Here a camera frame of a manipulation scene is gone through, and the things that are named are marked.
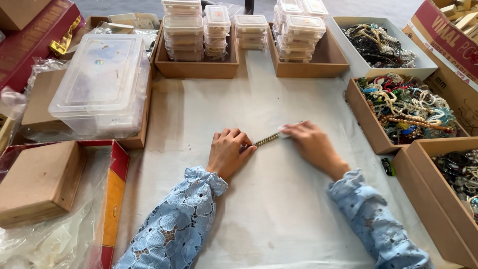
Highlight person's left hand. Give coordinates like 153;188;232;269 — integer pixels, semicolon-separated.
206;128;258;181

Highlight person's right hand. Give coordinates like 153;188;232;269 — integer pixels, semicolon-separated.
279;120;352;182

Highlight olive green bead string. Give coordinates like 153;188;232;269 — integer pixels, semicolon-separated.
253;133;281;148

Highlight white table cloth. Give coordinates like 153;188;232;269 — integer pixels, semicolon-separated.
112;47;464;269

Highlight white cardboard box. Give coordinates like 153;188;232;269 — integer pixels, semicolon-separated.
326;16;438;81

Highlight stacks of small clear containers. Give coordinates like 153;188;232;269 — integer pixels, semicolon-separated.
161;0;269;63
272;0;329;64

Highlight small black green packet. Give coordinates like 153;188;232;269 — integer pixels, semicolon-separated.
381;157;396;177

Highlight deep brown cardboard box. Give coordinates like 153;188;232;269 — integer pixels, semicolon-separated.
392;136;478;269

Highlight heap of dark jewellery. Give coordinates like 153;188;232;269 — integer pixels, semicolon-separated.
431;149;478;222

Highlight red and white carton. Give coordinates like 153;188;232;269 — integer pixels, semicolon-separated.
402;0;478;137

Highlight brown tray with plastic packets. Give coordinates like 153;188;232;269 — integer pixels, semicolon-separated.
84;13;162;68

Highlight red and orange box lid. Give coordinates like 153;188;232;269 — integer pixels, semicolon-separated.
0;139;130;269

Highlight large clear plastic box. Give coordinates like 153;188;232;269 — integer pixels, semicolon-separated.
48;34;150;139

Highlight heap of wooden blocks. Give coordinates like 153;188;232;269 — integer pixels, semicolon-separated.
440;0;478;42

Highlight gold ribbon bow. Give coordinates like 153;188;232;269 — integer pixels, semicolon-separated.
49;15;82;57

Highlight flat brown cardboard tray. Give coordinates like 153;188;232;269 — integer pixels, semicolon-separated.
21;67;153;150

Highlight tan wooden box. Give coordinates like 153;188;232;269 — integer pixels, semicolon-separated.
0;140;87;229

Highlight clear plastic bags heap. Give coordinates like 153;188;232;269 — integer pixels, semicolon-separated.
0;147;114;269

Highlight crumpled clear plastic bag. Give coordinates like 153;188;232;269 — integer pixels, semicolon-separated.
0;57;69;143

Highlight dark red gift box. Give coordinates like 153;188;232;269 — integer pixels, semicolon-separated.
0;0;85;92

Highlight plain brown box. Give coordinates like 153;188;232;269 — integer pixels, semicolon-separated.
0;0;53;31

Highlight heap of colourful bead necklaces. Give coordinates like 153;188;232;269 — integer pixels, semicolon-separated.
356;72;461;145

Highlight heap of black pearl necklaces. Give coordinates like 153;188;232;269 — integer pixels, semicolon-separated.
341;23;417;69

